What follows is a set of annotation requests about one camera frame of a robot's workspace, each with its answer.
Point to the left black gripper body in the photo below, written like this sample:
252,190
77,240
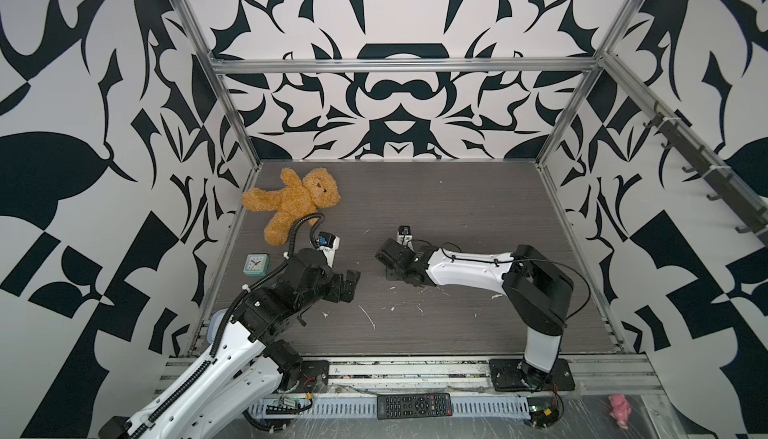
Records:
327,286

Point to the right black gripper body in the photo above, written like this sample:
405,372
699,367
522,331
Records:
395,275

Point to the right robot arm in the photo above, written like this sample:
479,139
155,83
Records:
538,289

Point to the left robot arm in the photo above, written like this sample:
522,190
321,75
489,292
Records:
247,359

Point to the green alarm clock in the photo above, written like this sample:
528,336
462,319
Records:
256,265

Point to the brown teddy bear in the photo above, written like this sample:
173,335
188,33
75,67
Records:
299,197

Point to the circuit board left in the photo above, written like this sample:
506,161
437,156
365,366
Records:
289,406

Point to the black remote control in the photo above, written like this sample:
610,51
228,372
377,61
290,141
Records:
412,406

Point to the green circuit board right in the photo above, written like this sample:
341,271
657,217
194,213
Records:
543,416

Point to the pink small toy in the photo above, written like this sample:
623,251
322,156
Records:
620,410

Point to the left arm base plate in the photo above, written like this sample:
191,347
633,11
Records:
313,377

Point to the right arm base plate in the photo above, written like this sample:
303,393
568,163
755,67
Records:
515,375

